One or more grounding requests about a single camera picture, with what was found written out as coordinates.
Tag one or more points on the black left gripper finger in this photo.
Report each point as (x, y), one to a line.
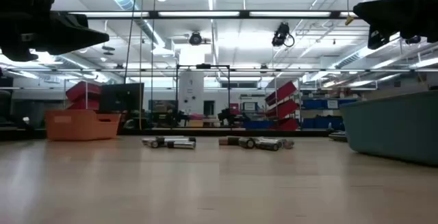
(75, 37)

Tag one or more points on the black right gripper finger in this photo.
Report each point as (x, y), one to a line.
(386, 13)
(378, 39)

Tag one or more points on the orange plastic bin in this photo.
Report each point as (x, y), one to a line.
(78, 126)

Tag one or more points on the teal plastic bin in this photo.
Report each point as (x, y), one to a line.
(393, 128)

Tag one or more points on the Energizer AA battery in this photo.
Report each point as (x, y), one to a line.
(268, 145)

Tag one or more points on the black copper-top AA battery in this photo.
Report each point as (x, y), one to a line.
(247, 143)
(227, 140)

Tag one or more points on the black background robot arm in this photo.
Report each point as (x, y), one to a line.
(230, 116)
(176, 118)

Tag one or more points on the yellow hanging hook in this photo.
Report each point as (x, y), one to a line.
(349, 20)

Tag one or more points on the red storage bin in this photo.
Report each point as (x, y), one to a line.
(83, 90)
(281, 92)
(285, 108)
(82, 105)
(287, 124)

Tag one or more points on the blue storage bin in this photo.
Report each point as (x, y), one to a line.
(347, 102)
(323, 123)
(258, 125)
(313, 104)

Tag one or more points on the black chair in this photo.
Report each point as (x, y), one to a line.
(5, 107)

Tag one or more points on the black background monitor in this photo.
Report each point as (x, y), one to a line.
(121, 97)

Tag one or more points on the white framed sign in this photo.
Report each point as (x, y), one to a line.
(250, 106)

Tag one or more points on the silver battery with black end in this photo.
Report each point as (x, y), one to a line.
(182, 145)

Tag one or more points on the black ceiling camera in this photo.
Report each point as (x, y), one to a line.
(413, 40)

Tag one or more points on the black overhead camera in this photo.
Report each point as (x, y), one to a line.
(195, 38)

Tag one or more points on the black aluminium table frame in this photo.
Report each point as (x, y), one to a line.
(205, 132)

